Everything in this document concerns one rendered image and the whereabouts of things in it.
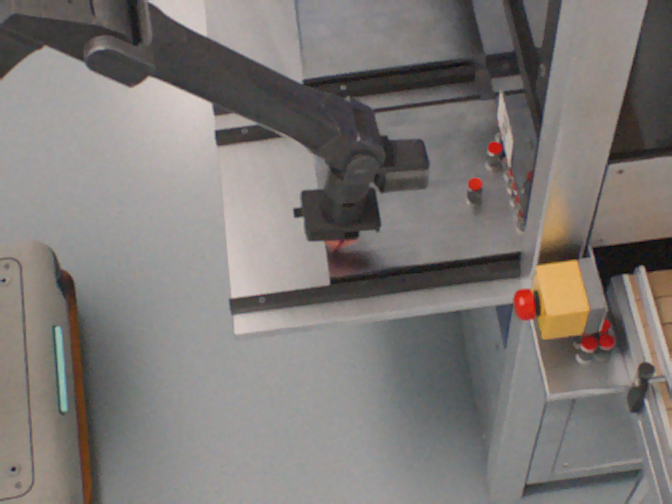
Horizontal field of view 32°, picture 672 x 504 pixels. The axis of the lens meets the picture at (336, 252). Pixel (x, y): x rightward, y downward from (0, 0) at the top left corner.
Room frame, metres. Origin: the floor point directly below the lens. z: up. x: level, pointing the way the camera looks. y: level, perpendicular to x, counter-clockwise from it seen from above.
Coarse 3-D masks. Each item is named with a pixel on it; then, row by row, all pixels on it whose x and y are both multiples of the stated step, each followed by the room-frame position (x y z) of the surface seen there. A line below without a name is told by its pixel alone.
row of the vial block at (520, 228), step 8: (496, 128) 0.98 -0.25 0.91; (496, 136) 0.98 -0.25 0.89; (504, 152) 0.93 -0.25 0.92; (504, 160) 0.93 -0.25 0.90; (504, 176) 0.91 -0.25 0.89; (512, 176) 0.88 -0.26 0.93; (512, 184) 0.88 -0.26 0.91; (512, 192) 0.87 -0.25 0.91; (512, 200) 0.86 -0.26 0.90; (520, 216) 0.82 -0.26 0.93; (520, 224) 0.82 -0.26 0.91; (520, 232) 0.81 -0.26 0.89
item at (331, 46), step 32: (320, 0) 1.28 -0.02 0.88; (352, 0) 1.28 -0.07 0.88; (384, 0) 1.27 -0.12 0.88; (416, 0) 1.26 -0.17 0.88; (448, 0) 1.25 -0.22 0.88; (320, 32) 1.22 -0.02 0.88; (352, 32) 1.21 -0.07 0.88; (384, 32) 1.20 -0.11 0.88; (416, 32) 1.20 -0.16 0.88; (448, 32) 1.19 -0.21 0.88; (320, 64) 1.16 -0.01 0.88; (352, 64) 1.15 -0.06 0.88; (384, 64) 1.14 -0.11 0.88; (416, 64) 1.11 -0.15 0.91; (448, 64) 1.11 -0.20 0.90; (480, 64) 1.11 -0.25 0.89
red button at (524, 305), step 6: (528, 288) 0.67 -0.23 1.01; (516, 294) 0.66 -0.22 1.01; (522, 294) 0.66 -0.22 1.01; (528, 294) 0.66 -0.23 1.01; (516, 300) 0.65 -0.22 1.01; (522, 300) 0.65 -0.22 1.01; (528, 300) 0.65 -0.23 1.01; (534, 300) 0.65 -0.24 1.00; (516, 306) 0.65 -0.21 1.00; (522, 306) 0.64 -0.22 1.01; (528, 306) 0.64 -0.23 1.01; (534, 306) 0.64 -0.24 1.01; (516, 312) 0.64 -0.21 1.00; (522, 312) 0.64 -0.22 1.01; (528, 312) 0.63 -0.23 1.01; (534, 312) 0.63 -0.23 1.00; (522, 318) 0.63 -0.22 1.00; (528, 318) 0.63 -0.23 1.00
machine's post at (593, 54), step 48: (576, 0) 0.72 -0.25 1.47; (624, 0) 0.71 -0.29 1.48; (576, 48) 0.71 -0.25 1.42; (624, 48) 0.71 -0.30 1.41; (576, 96) 0.71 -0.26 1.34; (576, 144) 0.71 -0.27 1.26; (576, 192) 0.71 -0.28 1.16; (528, 240) 0.74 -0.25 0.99; (576, 240) 0.71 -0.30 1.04; (528, 336) 0.71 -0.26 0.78; (528, 384) 0.71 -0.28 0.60; (528, 432) 0.71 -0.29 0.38
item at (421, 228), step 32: (384, 128) 1.02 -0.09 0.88; (416, 128) 1.02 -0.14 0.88; (448, 128) 1.01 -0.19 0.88; (480, 128) 1.00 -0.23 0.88; (320, 160) 0.98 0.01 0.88; (448, 160) 0.95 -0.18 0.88; (480, 160) 0.95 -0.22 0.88; (416, 192) 0.90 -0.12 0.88; (448, 192) 0.90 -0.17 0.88; (384, 224) 0.86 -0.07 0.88; (416, 224) 0.85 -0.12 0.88; (448, 224) 0.85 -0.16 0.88; (480, 224) 0.84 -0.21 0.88; (512, 224) 0.83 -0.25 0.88; (352, 256) 0.81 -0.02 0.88; (384, 256) 0.81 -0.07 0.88; (416, 256) 0.80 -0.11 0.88; (448, 256) 0.79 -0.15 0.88; (480, 256) 0.77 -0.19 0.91; (512, 256) 0.77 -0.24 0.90
